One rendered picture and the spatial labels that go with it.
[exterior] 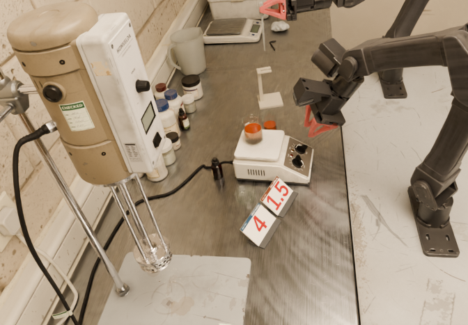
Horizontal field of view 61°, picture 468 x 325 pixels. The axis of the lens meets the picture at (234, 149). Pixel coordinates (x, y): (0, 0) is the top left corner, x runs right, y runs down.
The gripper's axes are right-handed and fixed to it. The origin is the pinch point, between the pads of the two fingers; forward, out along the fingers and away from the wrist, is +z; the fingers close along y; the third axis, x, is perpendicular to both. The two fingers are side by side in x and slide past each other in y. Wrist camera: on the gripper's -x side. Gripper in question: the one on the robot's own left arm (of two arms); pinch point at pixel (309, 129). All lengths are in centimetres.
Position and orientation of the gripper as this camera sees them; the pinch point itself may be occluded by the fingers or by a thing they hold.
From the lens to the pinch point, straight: 104.9
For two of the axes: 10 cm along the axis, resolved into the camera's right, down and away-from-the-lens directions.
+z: -3.7, 6.1, 7.0
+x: 9.1, 0.9, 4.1
